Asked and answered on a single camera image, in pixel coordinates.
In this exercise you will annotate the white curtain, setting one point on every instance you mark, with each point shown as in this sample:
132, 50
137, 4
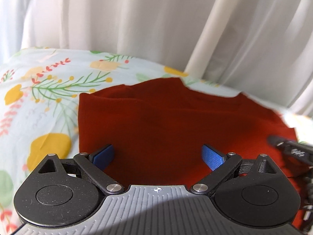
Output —
262, 47

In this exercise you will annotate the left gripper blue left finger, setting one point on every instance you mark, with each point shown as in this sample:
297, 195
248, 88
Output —
91, 167

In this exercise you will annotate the red knit cardigan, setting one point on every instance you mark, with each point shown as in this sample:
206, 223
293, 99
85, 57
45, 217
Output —
158, 128

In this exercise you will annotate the floral white bed sheet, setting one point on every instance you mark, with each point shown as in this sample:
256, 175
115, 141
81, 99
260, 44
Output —
39, 103

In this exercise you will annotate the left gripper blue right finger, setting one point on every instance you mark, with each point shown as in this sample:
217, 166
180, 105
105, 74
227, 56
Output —
223, 167

